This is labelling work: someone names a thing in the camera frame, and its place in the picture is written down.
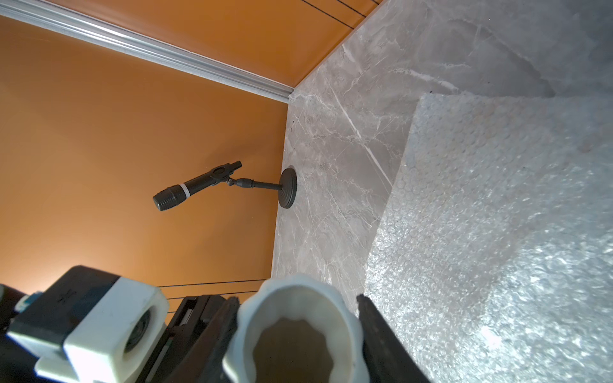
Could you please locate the black desk microphone on stand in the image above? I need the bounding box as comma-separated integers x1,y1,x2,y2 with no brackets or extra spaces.
152,160,299,212

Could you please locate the white fluted vase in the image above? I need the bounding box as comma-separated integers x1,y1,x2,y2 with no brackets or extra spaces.
223,274,370,382

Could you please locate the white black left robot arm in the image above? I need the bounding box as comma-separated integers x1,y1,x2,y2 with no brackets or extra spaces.
1,267,239,382

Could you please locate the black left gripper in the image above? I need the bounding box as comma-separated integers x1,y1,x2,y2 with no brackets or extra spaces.
136,295,226,382

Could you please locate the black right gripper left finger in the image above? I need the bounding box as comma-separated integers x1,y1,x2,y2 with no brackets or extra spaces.
165,297,240,382

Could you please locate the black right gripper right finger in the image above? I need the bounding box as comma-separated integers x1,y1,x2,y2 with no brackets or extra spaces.
356,295,430,383

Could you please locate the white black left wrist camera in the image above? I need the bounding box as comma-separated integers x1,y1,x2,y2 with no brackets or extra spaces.
7,266,169,382

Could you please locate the aluminium corner post left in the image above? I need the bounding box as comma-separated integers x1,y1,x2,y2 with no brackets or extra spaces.
1,1,294,103

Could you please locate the clear bubble wrap sheet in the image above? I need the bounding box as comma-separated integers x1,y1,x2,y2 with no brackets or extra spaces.
366,94,612,382

